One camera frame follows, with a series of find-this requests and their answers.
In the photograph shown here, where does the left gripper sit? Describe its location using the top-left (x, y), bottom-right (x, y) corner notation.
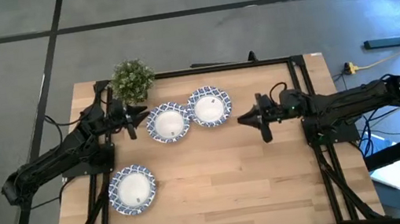
top-left (106, 93), bottom-right (154, 144)

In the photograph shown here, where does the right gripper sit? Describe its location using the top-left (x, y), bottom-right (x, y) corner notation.
top-left (233, 90), bottom-right (288, 148)

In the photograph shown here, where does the blue patterned paper bowl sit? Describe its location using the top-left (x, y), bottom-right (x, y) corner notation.
top-left (104, 161), bottom-right (162, 220)
top-left (143, 99), bottom-right (194, 147)
top-left (183, 83), bottom-right (235, 132)

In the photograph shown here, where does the small green potted plant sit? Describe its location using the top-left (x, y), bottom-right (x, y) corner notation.
top-left (108, 57), bottom-right (160, 108)

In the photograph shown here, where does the yellow power strip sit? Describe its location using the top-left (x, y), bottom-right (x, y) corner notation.
top-left (342, 60), bottom-right (360, 76)

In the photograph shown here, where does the white paper sheet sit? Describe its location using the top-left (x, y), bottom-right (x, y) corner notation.
top-left (369, 159), bottom-right (400, 194)

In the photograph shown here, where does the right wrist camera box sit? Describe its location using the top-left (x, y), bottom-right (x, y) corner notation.
top-left (278, 86), bottom-right (306, 115)

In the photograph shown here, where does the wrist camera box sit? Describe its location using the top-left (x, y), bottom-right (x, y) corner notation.
top-left (278, 86), bottom-right (306, 115)
top-left (79, 103), bottom-right (112, 127)

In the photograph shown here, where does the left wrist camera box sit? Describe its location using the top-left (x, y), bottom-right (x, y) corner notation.
top-left (79, 103), bottom-right (112, 127)

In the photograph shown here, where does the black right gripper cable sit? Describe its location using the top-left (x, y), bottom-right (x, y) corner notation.
top-left (266, 81), bottom-right (291, 105)

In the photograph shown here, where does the black aluminium table frame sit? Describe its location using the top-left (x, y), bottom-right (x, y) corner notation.
top-left (31, 40), bottom-right (386, 224)

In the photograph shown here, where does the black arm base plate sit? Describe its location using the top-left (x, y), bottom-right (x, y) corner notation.
top-left (57, 141), bottom-right (119, 180)
top-left (300, 110), bottom-right (361, 149)

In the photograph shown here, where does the blue cable bundle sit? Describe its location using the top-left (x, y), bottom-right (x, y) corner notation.
top-left (354, 108), bottom-right (390, 159)

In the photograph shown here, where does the yellow power cable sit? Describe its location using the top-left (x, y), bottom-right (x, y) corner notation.
top-left (352, 36), bottom-right (400, 71)

